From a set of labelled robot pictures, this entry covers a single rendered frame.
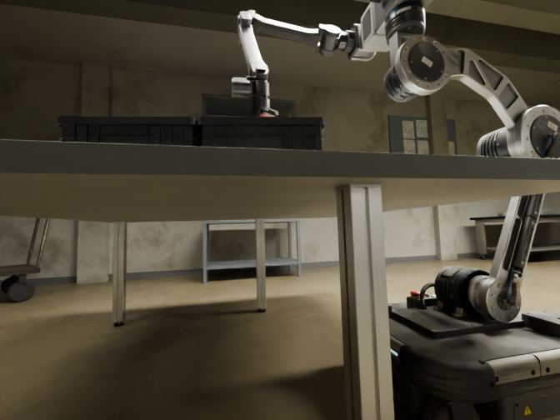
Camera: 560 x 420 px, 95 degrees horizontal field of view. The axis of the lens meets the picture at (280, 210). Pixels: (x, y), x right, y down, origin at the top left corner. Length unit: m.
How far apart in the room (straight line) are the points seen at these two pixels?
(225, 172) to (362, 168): 0.20
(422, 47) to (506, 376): 0.99
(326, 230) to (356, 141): 1.50
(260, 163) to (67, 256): 3.84
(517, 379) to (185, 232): 3.36
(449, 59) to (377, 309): 0.93
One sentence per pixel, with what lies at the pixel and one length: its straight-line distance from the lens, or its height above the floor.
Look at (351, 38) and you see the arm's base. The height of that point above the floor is 1.43.
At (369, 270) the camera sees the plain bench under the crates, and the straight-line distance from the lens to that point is 0.48.
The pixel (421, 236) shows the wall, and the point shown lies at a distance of 4.78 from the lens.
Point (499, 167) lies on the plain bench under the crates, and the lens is 0.59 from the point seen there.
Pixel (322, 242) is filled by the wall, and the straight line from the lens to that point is 3.90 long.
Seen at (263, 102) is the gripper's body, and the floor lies 1.00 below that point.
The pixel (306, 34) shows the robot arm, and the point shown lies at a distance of 1.38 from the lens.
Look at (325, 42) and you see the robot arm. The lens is 1.38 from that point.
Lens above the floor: 0.59
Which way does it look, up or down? 4 degrees up
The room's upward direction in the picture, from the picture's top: 2 degrees counter-clockwise
